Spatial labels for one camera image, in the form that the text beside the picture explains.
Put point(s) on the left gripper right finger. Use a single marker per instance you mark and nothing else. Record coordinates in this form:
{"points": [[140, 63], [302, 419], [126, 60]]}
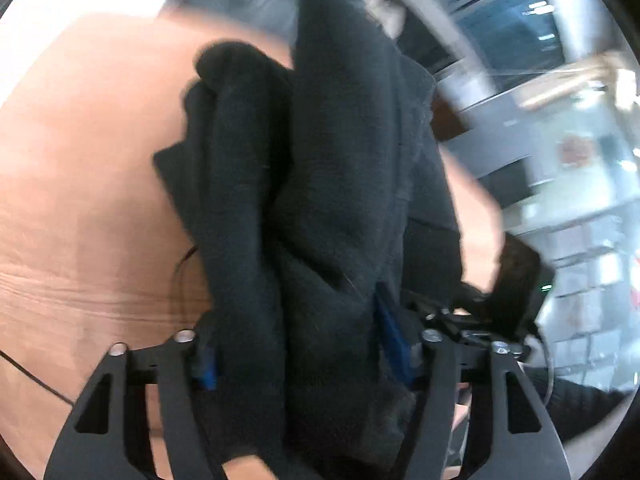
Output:
{"points": [[477, 414]]}

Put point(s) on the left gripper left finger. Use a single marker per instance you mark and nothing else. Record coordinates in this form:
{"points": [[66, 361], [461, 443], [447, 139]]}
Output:
{"points": [[108, 433]]}

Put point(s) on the black fleece jacket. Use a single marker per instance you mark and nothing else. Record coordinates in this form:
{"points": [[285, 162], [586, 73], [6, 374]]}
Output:
{"points": [[298, 185]]}

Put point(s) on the person right forearm black sleeve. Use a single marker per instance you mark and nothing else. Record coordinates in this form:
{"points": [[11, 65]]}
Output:
{"points": [[579, 412]]}

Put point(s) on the person right hand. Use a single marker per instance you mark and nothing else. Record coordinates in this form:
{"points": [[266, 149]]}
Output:
{"points": [[462, 405]]}

